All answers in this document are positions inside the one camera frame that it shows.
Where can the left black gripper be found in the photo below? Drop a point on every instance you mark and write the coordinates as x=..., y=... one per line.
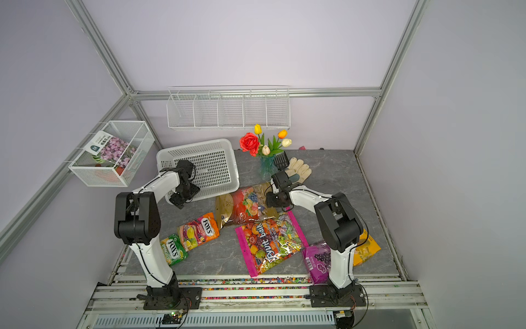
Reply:
x=179, y=201

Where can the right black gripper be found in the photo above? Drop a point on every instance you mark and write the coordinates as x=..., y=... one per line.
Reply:
x=269, y=199

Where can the white plastic perforated basket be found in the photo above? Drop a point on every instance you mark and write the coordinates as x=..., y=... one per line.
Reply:
x=216, y=171

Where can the gold red candy bag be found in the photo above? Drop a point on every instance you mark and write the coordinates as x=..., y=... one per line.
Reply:
x=247, y=204

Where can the pink fruit ball candy bag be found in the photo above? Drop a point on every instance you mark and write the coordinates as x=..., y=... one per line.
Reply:
x=269, y=242

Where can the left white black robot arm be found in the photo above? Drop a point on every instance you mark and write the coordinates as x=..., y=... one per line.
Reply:
x=138, y=222

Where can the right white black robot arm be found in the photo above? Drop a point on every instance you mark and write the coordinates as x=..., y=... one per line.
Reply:
x=341, y=225

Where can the beige work glove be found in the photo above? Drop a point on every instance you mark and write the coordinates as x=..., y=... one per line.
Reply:
x=298, y=171

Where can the orange Fox's candy bag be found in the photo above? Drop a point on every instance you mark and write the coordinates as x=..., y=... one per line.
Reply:
x=198, y=232

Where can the artificial flower bouquet in vase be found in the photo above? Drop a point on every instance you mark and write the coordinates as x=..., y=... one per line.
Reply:
x=258, y=145

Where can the green Fox's candy bag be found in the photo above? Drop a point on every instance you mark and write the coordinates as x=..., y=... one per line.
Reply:
x=173, y=250

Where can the purple candy bag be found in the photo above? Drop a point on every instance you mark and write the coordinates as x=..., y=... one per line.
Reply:
x=317, y=259

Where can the flower seed packet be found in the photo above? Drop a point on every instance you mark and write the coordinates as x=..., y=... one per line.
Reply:
x=106, y=149

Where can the yellow orange candy bag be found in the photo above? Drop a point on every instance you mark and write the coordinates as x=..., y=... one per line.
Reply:
x=366, y=249

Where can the white wire side basket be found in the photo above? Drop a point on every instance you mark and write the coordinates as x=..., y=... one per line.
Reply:
x=92, y=174

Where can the white wire wall shelf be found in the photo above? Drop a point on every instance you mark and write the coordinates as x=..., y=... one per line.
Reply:
x=228, y=107

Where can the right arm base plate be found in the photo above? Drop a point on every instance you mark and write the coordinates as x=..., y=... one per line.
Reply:
x=328, y=296

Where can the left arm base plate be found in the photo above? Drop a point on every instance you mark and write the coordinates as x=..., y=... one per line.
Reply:
x=171, y=298

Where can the aluminium front rail frame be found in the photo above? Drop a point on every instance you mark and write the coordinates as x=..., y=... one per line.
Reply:
x=238, y=300

